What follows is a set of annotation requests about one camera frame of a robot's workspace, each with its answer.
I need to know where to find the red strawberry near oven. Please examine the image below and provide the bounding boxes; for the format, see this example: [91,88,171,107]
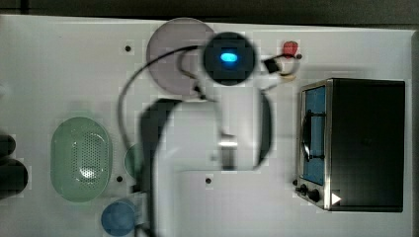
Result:
[283,40,298,58]

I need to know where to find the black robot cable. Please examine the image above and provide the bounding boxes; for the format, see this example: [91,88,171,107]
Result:
[117,44,202,152]

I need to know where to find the black toaster oven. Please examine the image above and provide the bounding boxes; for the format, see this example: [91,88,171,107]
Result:
[293,78,405,212]

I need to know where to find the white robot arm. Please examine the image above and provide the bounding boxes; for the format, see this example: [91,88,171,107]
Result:
[139,32,275,237]

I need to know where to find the black camera box with cable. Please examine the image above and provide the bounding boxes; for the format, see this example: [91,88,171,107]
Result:
[262,56,299,76]

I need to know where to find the grey round plate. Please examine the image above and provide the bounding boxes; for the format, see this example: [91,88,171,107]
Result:
[146,18,214,98]

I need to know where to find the peeled banana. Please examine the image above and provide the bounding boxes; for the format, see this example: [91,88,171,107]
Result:
[281,75,296,81]

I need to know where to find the blue bowl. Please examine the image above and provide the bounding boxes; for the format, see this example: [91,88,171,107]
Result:
[101,198,135,237]

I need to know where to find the green mug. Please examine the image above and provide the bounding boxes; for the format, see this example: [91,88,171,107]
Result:
[125,143,143,179]

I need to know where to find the black round object left edge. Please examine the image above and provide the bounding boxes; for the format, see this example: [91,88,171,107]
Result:
[0,134,29,199]

